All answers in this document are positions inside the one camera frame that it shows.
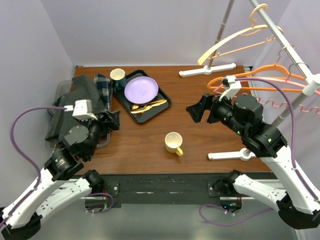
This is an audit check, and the clear plastic bin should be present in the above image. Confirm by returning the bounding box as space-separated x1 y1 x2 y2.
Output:
44 78 113 152

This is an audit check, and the gold spoon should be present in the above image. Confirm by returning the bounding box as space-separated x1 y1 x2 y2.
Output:
131 100 162 111

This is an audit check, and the dark dotted garment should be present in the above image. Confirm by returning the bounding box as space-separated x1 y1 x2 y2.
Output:
45 74 109 144

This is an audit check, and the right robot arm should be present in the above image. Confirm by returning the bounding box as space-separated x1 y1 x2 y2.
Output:
186 94 320 230

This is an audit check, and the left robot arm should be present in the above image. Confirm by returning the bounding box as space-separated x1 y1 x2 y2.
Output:
0 107 120 240

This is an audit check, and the gold knife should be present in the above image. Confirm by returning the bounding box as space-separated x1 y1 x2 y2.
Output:
130 99 167 114

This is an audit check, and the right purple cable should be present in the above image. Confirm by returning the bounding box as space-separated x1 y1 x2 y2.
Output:
198 76 320 226

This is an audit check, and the yellow mug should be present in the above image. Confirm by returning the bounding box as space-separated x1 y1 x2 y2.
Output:
164 132 184 157

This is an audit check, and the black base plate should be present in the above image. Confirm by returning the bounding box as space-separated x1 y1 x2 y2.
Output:
102 173 242 212

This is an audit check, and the purple plate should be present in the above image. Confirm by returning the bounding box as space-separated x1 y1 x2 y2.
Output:
124 76 159 104

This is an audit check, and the purple cable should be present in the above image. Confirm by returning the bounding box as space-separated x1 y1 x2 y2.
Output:
198 76 320 226
0 106 115 230

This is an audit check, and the pink hanger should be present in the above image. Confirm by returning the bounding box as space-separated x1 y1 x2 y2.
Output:
213 76 320 114

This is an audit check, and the navy white plaid skirt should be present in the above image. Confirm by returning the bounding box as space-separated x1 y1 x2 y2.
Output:
53 73 114 111

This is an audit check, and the dark teal cup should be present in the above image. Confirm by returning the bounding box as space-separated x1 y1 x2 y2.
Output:
110 68 127 89

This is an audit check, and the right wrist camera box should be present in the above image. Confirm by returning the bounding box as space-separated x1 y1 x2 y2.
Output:
219 75 242 102

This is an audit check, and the tan thin hanger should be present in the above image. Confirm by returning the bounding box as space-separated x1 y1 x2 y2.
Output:
201 3 276 60

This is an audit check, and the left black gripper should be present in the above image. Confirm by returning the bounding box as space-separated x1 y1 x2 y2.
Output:
78 108 121 159

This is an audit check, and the orange hanger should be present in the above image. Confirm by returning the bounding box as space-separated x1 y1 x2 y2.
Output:
207 63 306 92

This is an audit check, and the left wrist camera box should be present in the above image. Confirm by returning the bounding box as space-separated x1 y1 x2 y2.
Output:
72 99 98 121

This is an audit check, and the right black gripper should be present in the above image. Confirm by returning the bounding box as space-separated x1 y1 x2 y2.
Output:
185 90 247 137

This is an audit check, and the white wooden hanger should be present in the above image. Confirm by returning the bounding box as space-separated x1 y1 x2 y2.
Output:
197 24 276 66

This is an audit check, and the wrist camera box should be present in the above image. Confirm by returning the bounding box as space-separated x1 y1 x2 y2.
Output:
72 99 98 121
219 75 242 102

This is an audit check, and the clothes rack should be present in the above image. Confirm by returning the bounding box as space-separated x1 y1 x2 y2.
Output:
178 0 320 161

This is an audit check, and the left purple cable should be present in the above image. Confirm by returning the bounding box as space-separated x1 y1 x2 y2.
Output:
0 106 115 230

